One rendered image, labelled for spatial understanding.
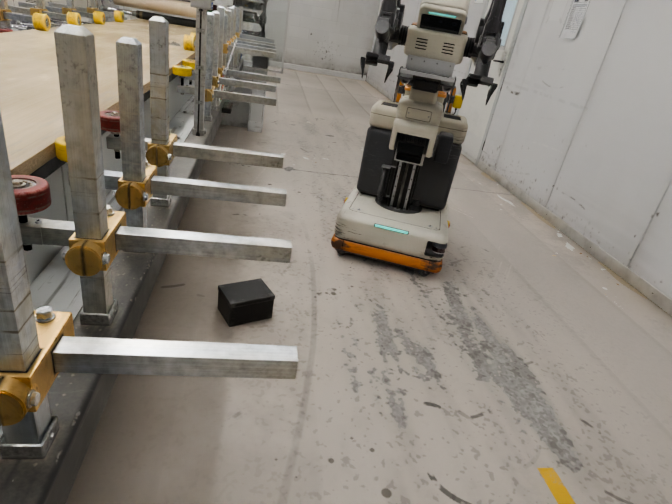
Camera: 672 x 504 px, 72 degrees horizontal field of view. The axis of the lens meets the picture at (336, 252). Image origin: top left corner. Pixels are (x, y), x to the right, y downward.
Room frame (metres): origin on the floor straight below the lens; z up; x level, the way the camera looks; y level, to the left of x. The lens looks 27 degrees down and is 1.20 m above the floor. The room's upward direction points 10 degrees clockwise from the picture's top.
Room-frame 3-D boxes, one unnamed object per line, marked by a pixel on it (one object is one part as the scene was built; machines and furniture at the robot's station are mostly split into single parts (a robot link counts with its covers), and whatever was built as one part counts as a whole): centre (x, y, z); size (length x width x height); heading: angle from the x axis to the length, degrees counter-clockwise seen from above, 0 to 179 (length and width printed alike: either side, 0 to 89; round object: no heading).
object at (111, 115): (1.11, 0.59, 0.85); 0.08 x 0.08 x 0.11
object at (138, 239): (0.66, 0.29, 0.83); 0.43 x 0.03 x 0.04; 102
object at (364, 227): (2.60, -0.32, 0.16); 0.67 x 0.64 x 0.25; 172
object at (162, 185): (0.90, 0.34, 0.83); 0.43 x 0.03 x 0.04; 102
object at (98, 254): (0.62, 0.37, 0.83); 0.14 x 0.06 x 0.05; 12
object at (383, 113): (2.70, -0.33, 0.59); 0.55 x 0.34 x 0.83; 82
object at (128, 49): (0.85, 0.42, 0.87); 0.04 x 0.04 x 0.48; 12
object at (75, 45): (0.60, 0.37, 0.90); 0.04 x 0.04 x 0.48; 12
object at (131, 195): (0.87, 0.42, 0.83); 0.14 x 0.06 x 0.05; 12
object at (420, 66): (2.32, -0.28, 0.99); 0.28 x 0.16 x 0.22; 82
